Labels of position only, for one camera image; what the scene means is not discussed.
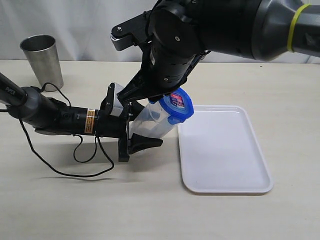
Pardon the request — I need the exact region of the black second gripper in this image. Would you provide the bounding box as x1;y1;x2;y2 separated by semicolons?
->
111;9;200;103

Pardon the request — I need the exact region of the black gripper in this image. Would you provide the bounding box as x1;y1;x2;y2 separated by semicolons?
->
95;85;163;162

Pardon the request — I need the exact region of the clear plastic tall container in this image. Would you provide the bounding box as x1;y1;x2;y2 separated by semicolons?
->
129;97;181;139

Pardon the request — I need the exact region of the blue plastic lid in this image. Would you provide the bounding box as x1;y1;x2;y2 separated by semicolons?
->
158;87;194;125

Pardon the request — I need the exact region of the stainless steel cup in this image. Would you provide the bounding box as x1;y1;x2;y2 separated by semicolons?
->
20;34;64;92

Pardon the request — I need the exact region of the black second robot arm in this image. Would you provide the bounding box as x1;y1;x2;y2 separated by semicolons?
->
110;0;320;103

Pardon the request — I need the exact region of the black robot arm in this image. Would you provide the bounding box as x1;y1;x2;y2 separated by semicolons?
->
0;75;163;162

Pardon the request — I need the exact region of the white curtain backdrop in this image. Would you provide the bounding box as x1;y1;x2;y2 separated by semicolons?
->
0;0;156;62

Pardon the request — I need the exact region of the white rectangular tray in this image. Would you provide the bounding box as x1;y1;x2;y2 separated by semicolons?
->
177;104;274;195

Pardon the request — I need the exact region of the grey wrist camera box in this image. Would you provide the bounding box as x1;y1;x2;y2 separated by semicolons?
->
110;32;136;52
110;82;124;117

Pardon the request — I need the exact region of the black cable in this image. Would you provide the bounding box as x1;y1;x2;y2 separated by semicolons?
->
0;82;115;178

